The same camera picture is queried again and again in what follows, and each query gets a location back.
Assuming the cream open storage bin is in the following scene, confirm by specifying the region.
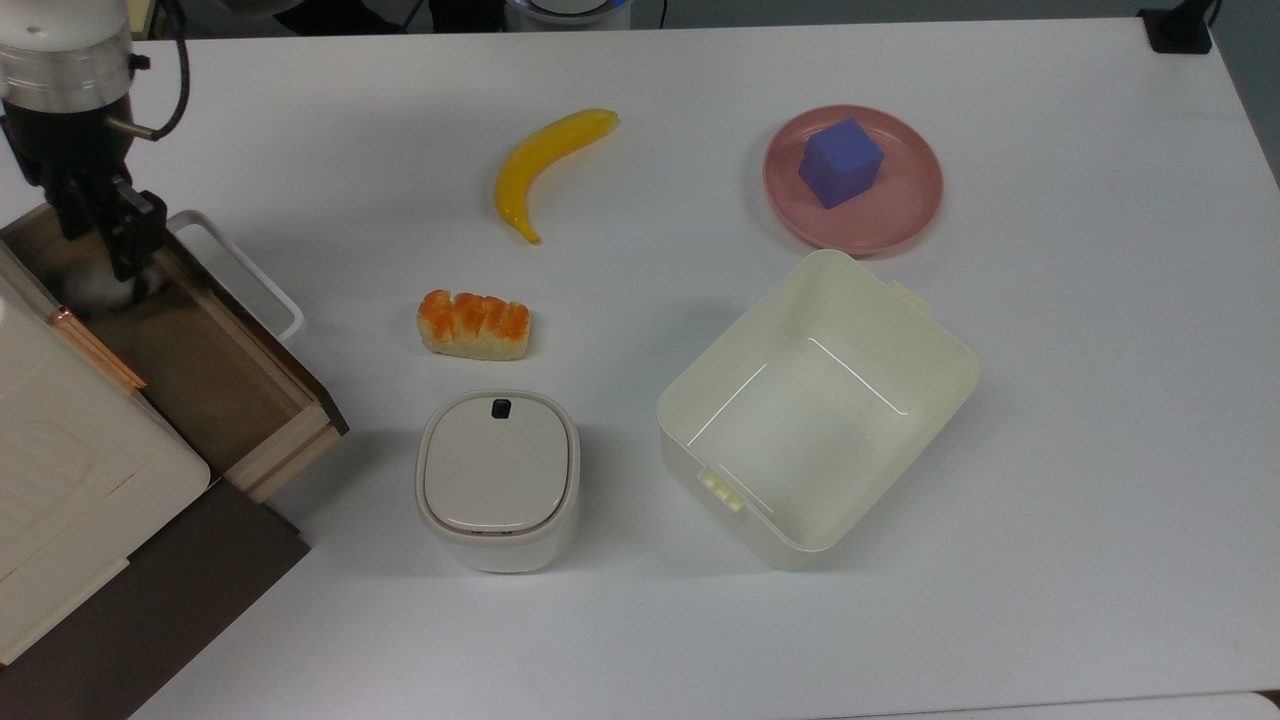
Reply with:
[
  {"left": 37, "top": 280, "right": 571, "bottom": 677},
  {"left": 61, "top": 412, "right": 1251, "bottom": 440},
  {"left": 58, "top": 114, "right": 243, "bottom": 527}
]
[{"left": 656, "top": 249, "right": 981, "bottom": 572}]

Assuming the orange glazed toy bread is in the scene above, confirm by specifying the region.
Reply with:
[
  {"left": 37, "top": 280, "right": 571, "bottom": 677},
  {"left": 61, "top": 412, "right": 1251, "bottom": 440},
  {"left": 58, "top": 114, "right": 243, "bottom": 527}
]
[{"left": 415, "top": 289, "right": 533, "bottom": 363}]

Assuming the wooden drawer with white handle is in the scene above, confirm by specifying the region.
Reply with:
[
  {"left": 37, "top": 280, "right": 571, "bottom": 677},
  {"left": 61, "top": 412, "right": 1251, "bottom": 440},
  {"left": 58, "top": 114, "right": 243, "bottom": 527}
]
[{"left": 0, "top": 204, "right": 350, "bottom": 503}]

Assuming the purple cube block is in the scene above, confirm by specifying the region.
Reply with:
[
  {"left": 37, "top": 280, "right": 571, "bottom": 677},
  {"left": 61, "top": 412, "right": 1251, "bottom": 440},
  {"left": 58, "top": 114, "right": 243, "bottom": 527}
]
[{"left": 797, "top": 117, "right": 887, "bottom": 211}]

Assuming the white robot base blue ring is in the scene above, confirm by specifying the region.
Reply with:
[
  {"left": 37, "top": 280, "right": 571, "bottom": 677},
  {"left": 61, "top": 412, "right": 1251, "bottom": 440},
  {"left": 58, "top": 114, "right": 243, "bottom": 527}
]
[{"left": 503, "top": 0, "right": 634, "bottom": 28}]

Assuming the dark wood drawer cabinet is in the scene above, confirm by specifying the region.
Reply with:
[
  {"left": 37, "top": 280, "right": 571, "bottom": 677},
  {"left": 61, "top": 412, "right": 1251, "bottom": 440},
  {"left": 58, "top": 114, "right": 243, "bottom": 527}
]
[{"left": 0, "top": 478, "right": 312, "bottom": 720}]

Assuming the black table clamp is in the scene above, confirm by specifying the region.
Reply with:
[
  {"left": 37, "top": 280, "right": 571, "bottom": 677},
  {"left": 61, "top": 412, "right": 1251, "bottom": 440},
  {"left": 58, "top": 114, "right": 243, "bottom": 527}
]
[{"left": 1137, "top": 0, "right": 1223, "bottom": 55}]

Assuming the black and white panda toy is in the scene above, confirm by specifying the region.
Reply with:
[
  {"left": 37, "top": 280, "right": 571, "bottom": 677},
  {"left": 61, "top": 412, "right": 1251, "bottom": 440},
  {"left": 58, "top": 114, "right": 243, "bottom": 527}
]
[{"left": 62, "top": 255, "right": 169, "bottom": 318}]

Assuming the yellow toy banana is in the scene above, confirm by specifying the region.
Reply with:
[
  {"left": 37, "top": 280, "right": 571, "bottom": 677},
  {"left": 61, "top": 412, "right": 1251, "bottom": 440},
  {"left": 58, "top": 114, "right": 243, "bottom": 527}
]
[{"left": 494, "top": 108, "right": 622, "bottom": 245}]

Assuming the pink plastic plate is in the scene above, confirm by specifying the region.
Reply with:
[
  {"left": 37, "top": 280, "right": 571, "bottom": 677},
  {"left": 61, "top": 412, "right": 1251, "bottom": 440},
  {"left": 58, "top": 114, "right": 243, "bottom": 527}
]
[{"left": 762, "top": 104, "right": 945, "bottom": 257}]

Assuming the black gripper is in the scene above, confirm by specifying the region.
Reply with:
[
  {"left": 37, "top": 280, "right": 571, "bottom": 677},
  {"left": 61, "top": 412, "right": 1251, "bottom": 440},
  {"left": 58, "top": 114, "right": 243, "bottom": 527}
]
[{"left": 0, "top": 100, "right": 169, "bottom": 284}]

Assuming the beige lidded mini trash can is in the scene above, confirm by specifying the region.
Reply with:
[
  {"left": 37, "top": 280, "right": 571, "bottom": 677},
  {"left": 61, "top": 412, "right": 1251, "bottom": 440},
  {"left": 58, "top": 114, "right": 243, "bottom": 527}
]
[{"left": 414, "top": 388, "right": 582, "bottom": 575}]

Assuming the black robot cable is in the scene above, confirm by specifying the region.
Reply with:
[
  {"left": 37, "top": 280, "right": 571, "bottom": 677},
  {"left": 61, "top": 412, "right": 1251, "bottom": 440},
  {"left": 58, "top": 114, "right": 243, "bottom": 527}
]
[{"left": 104, "top": 0, "right": 192, "bottom": 142}]

